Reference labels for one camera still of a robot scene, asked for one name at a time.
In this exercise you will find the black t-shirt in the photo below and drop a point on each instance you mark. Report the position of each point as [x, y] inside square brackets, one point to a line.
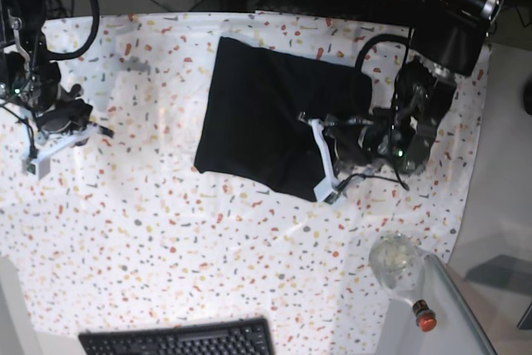
[251, 127]

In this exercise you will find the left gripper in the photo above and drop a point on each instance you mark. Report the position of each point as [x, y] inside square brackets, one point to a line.
[360, 141]

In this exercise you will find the terrazzo pattern table cloth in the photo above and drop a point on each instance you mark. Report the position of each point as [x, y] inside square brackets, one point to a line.
[125, 233]

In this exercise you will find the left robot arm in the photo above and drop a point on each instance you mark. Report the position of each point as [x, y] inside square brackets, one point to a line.
[447, 42]

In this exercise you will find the black keyboard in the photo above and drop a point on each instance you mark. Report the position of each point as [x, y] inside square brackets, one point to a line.
[246, 336]

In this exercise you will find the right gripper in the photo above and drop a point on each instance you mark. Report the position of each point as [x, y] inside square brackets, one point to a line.
[70, 113]

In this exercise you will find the clear glass bottle red cap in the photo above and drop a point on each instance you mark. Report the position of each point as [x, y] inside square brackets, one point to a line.
[398, 265]

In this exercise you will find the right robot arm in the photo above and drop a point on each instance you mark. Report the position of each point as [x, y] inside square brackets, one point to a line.
[30, 75]

